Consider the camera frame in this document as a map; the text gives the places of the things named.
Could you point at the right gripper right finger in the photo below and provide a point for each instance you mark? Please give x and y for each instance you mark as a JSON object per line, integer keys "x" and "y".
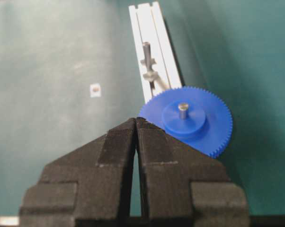
{"x": 181, "y": 187}

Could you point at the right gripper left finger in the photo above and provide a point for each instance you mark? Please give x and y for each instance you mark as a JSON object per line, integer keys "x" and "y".
{"x": 88, "y": 187}

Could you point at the large blue plastic gear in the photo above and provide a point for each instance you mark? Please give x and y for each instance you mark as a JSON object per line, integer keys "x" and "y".
{"x": 208, "y": 126}

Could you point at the right steel shaft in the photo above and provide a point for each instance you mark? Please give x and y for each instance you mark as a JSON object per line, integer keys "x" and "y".
{"x": 183, "y": 110}

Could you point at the steel shaft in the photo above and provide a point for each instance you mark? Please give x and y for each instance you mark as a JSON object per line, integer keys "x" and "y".
{"x": 147, "y": 55}
{"x": 183, "y": 110}

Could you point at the left steel shaft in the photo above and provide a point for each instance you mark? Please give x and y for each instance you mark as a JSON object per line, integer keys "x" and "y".
{"x": 147, "y": 55}

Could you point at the small white table sticker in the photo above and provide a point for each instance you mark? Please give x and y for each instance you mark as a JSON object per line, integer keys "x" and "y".
{"x": 95, "y": 90}

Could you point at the left clear shaft bracket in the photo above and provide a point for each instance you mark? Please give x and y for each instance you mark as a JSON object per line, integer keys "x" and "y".
{"x": 150, "y": 75}

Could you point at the aluminium extrusion rail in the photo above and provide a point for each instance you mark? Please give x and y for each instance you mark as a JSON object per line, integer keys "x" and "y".
{"x": 148, "y": 25}

